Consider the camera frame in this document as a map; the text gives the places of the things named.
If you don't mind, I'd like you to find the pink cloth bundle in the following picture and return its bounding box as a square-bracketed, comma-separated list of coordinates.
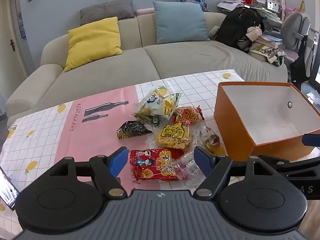
[246, 26, 263, 42]

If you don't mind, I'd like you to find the light blue pillow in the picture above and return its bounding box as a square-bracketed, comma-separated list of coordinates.
[153, 1, 212, 45]

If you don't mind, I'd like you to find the printed tote bag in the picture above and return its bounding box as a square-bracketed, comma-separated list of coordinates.
[251, 44, 287, 67]

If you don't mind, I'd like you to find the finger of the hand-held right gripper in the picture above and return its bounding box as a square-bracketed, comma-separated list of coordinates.
[259, 154, 320, 178]
[301, 133, 320, 147]

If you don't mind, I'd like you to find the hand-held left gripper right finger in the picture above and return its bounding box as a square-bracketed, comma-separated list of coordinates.
[193, 146, 276, 198]

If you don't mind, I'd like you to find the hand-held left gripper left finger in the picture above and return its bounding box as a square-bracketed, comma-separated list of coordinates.
[49, 146, 128, 198]

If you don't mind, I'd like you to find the smartphone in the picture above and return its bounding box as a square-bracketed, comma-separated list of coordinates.
[0, 166, 20, 211]

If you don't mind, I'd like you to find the pink and white checked tablecloth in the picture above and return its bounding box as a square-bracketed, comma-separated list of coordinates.
[0, 69, 320, 240]

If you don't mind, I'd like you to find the beige sofa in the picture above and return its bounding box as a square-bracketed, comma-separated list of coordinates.
[5, 11, 288, 120]

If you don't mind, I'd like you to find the black backpack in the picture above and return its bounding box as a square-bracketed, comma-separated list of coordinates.
[215, 6, 265, 53]

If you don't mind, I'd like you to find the yellow pillow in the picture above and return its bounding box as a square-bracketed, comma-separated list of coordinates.
[64, 17, 123, 72]

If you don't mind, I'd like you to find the dark green snack packet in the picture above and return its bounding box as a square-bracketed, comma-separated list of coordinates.
[116, 120, 153, 139]

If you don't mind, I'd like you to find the orange cardboard box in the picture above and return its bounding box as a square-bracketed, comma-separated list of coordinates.
[214, 81, 320, 162]

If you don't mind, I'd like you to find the black hanging cloth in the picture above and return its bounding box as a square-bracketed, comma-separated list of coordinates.
[289, 34, 316, 90]

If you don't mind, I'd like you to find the red fries snack packet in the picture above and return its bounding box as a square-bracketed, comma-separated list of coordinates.
[174, 105, 205, 125]

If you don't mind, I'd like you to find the stack of books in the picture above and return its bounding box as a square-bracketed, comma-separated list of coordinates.
[251, 29, 284, 49]

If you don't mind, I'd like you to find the cluttered shelf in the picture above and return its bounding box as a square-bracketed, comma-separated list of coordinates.
[234, 0, 284, 32]

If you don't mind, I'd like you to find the yellow biscuit packet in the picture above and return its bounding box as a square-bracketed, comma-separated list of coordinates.
[154, 121, 194, 152]

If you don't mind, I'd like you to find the clear packet with brown snack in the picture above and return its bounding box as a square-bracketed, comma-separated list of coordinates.
[197, 126, 225, 155]

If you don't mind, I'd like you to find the wall poster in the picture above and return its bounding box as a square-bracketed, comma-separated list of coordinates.
[15, 12, 27, 39]

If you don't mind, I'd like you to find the white and yellow chips packet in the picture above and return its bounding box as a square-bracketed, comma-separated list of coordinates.
[134, 86, 168, 117]

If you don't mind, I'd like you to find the grey pillow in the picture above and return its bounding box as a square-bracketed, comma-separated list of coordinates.
[80, 0, 136, 27]

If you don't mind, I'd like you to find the clear crinkled snack wrapper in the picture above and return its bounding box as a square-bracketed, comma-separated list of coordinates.
[176, 151, 207, 182]

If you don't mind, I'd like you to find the pink bolster cushion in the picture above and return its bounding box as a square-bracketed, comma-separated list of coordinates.
[136, 8, 155, 17]

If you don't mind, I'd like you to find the green and yellow snack packet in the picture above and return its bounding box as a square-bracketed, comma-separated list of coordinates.
[160, 92, 182, 120]

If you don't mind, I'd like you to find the grey office chair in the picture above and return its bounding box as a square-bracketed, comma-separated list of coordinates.
[279, 11, 312, 67]

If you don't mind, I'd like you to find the wooden door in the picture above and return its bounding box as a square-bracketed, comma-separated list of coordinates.
[0, 0, 28, 103]

